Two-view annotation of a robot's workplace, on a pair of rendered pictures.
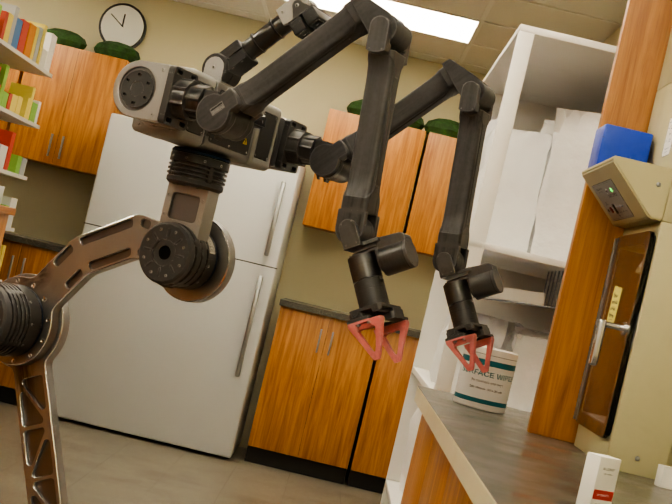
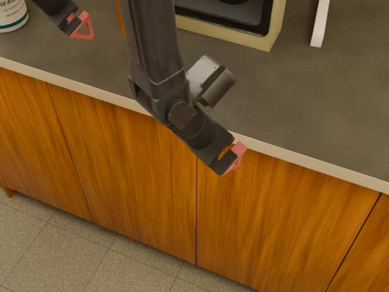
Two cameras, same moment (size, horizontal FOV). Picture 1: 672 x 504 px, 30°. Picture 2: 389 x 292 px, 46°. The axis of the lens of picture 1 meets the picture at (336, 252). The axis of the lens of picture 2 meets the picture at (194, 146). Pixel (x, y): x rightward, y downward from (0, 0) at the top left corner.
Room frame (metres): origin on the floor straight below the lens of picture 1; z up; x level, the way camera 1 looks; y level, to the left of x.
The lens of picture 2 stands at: (2.14, 0.38, 1.71)
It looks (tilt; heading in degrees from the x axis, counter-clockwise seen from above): 51 degrees down; 293
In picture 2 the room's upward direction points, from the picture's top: straight up
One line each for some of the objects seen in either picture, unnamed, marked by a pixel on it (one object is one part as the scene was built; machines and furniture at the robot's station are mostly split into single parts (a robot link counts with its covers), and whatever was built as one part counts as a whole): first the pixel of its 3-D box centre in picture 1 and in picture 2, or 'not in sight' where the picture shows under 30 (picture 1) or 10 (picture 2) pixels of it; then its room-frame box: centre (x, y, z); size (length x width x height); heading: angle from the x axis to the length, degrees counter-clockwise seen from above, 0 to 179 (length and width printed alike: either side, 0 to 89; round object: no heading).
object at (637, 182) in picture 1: (619, 194); not in sight; (2.49, -0.52, 1.46); 0.32 x 0.11 x 0.10; 179
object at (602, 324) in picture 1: (606, 342); not in sight; (2.38, -0.54, 1.17); 0.05 x 0.03 x 0.10; 89
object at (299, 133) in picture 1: (302, 148); not in sight; (3.01, 0.14, 1.45); 0.09 x 0.08 x 0.12; 153
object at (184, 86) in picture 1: (191, 100); not in sight; (2.56, 0.36, 1.45); 0.09 x 0.08 x 0.12; 153
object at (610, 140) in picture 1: (619, 152); not in sight; (2.59, -0.52, 1.56); 0.10 x 0.10 x 0.09; 89
